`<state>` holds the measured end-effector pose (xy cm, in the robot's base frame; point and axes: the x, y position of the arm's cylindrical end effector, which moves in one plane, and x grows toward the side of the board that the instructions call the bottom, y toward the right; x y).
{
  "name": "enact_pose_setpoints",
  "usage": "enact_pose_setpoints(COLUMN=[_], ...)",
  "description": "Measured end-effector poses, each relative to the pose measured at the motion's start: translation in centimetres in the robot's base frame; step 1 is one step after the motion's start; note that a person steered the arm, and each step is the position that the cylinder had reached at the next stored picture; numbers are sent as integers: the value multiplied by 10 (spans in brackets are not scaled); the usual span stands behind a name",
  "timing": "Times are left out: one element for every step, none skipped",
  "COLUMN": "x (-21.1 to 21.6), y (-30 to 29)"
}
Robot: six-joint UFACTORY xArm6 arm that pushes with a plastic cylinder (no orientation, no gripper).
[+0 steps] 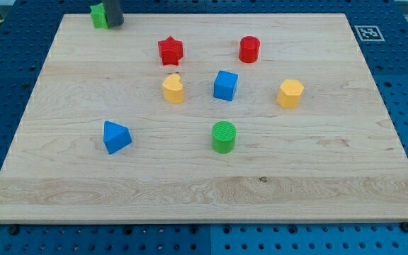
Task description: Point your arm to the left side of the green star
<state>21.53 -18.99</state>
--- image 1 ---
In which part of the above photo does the white fiducial marker tag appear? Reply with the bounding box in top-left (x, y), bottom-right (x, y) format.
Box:
top-left (354, 25), bottom-right (385, 42)

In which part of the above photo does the green star block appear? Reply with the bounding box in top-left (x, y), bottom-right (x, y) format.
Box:
top-left (90, 3), bottom-right (109, 29)

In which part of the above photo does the grey cylindrical robot arm tip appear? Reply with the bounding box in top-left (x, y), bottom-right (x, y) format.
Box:
top-left (102, 0), bottom-right (125, 27)

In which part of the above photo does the blue cube block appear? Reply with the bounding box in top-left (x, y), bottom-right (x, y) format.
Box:
top-left (213, 70), bottom-right (239, 101)

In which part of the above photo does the green cylinder block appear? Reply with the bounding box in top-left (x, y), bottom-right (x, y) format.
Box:
top-left (211, 121), bottom-right (237, 154)

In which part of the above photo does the light wooden board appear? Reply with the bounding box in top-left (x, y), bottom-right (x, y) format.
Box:
top-left (0, 13), bottom-right (408, 224)

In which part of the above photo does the yellow heart block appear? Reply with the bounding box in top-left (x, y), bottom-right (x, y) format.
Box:
top-left (162, 74), bottom-right (184, 103)

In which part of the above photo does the red cylinder block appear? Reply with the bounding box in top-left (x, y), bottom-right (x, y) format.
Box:
top-left (239, 36), bottom-right (261, 63)

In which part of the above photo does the red star block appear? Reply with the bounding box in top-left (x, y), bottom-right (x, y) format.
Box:
top-left (157, 36), bottom-right (183, 66)

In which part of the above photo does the yellow pentagon block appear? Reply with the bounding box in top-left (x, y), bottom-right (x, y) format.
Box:
top-left (276, 79), bottom-right (305, 108)

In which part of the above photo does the blue triangle block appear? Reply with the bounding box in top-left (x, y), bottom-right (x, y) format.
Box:
top-left (103, 120), bottom-right (132, 154)

